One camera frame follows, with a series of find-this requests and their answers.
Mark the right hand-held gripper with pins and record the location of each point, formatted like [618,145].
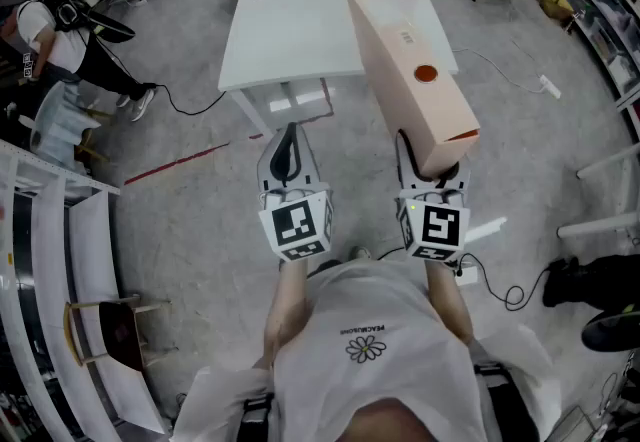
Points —
[437,227]

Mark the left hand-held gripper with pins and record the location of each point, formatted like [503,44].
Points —
[295,225]

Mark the peach item box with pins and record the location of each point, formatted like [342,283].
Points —
[415,95]

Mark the person's left forearm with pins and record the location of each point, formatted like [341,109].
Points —
[287,305]

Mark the person's right forearm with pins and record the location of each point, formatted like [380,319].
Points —
[450,300]

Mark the person's shoe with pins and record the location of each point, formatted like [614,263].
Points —
[361,253]

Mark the white power adapter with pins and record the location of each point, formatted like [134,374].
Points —
[466,276]

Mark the red floor tape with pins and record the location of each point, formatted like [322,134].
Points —
[175,164]

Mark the white table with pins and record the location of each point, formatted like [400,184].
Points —
[290,35]

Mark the white power strip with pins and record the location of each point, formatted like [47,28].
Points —
[550,86]

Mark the person's white shirt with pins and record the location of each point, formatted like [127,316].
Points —
[380,370]

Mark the yellow bag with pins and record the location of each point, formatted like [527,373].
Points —
[556,4]

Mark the stool with clear cover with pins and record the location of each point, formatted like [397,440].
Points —
[57,122]

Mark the storage shelf with bins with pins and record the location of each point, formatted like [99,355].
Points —
[600,5]

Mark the wooden chair with dark seat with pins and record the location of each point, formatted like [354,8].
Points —
[120,335]

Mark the white shelf unit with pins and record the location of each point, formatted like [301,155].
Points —
[55,280]

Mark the white table frame legs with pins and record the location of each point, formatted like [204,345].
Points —
[600,225]

